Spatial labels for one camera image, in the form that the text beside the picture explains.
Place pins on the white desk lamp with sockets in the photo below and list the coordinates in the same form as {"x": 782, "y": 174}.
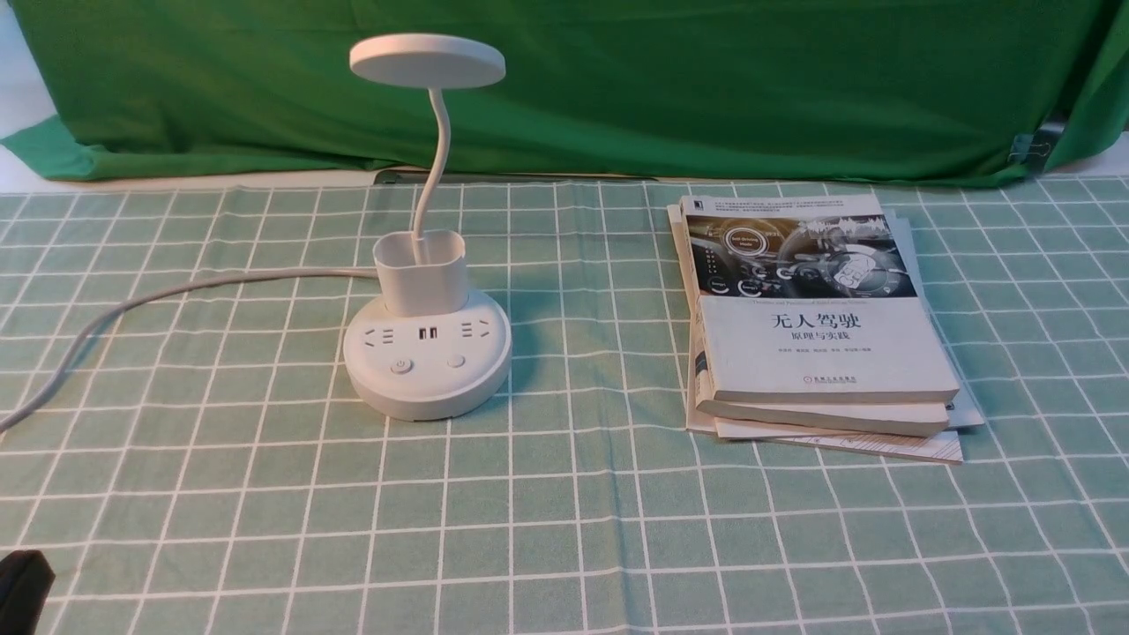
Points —
{"x": 431, "y": 346}

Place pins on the green checked tablecloth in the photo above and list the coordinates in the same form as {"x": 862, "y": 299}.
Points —
{"x": 209, "y": 470}

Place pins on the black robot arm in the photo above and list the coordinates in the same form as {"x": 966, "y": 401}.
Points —
{"x": 26, "y": 579}

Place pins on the top white driving book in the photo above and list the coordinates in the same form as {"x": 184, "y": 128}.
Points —
{"x": 820, "y": 344}

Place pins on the bottom thin book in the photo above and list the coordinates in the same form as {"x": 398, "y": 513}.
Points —
{"x": 944, "y": 447}

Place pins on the metal binder clip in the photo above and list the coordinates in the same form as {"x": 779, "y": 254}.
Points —
{"x": 1032, "y": 150}

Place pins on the green backdrop cloth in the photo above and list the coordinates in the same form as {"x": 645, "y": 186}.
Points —
{"x": 864, "y": 91}

